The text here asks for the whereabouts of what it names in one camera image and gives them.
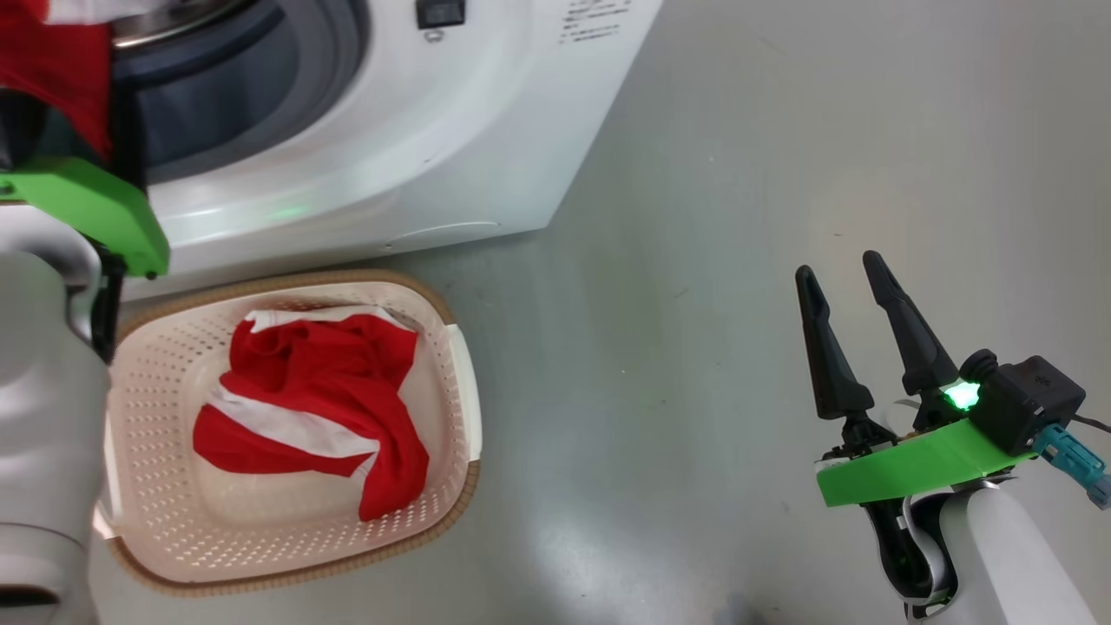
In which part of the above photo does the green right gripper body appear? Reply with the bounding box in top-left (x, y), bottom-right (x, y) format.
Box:
top-left (816, 382), bottom-right (1038, 622)

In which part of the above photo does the black door latch socket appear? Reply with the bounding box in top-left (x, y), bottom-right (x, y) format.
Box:
top-left (415, 0), bottom-right (467, 30)

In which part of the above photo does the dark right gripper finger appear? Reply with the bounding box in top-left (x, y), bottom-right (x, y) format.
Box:
top-left (862, 250), bottom-right (960, 396)
top-left (795, 265), bottom-right (876, 422)

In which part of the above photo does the red and white zip jacket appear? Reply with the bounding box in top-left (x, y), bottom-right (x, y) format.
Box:
top-left (0, 0), bottom-right (157, 161)

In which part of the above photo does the round drain filter cover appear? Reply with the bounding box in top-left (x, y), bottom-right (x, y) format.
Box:
top-left (382, 221), bottom-right (504, 254)

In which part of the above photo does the red garment with white stripe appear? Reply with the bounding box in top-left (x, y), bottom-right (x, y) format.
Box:
top-left (193, 306), bottom-right (431, 522)

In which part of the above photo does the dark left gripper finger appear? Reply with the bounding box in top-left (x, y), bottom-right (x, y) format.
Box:
top-left (108, 78), bottom-right (147, 188)

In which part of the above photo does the printed text label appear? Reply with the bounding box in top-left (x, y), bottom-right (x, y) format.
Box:
top-left (560, 0), bottom-right (633, 44)

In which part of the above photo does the perforated steel drum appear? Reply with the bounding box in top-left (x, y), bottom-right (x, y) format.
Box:
top-left (108, 0), bottom-right (261, 49)

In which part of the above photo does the teal cable connector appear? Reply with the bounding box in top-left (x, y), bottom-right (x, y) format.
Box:
top-left (1033, 424), bottom-right (1111, 510)

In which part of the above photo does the grey rubber door gasket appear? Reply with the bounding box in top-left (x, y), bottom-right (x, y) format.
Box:
top-left (108, 0), bottom-right (372, 185)

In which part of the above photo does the white front-load washing machine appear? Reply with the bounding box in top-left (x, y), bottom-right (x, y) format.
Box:
top-left (0, 0), bottom-right (665, 305)

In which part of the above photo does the cream perforated laundry basket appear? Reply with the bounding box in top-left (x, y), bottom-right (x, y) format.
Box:
top-left (94, 269), bottom-right (483, 597)

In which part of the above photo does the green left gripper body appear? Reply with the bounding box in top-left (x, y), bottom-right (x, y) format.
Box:
top-left (0, 91), bottom-right (170, 279)

